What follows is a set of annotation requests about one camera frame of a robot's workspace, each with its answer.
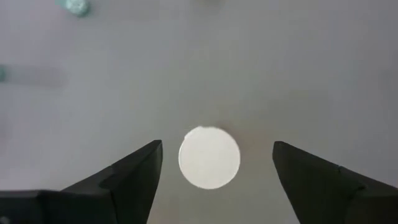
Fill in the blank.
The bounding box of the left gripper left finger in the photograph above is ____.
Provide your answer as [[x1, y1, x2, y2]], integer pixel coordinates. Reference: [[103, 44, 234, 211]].
[[40, 139, 164, 224]]

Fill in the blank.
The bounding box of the large white-capped orange bottle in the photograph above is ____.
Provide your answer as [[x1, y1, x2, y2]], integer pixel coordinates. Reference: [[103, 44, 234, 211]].
[[178, 126, 241, 190]]

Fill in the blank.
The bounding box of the small white-capped medicine bottle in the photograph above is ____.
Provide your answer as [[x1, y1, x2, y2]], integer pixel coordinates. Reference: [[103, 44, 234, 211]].
[[55, 0, 91, 18]]

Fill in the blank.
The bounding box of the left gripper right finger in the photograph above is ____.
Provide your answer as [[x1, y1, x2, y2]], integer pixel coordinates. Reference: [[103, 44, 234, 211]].
[[272, 141, 398, 224]]

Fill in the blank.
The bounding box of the grey table mat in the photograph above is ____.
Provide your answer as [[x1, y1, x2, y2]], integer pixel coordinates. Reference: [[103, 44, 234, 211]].
[[0, 0, 398, 224]]

